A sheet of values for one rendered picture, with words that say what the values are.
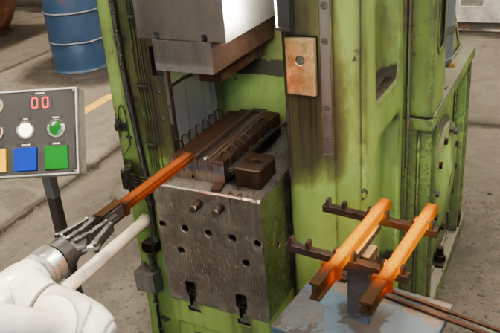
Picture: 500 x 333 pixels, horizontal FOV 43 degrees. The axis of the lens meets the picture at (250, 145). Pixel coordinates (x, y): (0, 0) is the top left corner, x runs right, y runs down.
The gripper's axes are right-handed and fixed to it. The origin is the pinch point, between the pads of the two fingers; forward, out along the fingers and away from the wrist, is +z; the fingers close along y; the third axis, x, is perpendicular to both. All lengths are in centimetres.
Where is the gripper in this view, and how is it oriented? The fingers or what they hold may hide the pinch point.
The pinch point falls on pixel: (110, 215)
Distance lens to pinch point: 163.9
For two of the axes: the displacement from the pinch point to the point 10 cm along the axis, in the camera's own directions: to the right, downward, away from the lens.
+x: -0.8, -9.0, -4.2
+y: 8.9, 1.2, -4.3
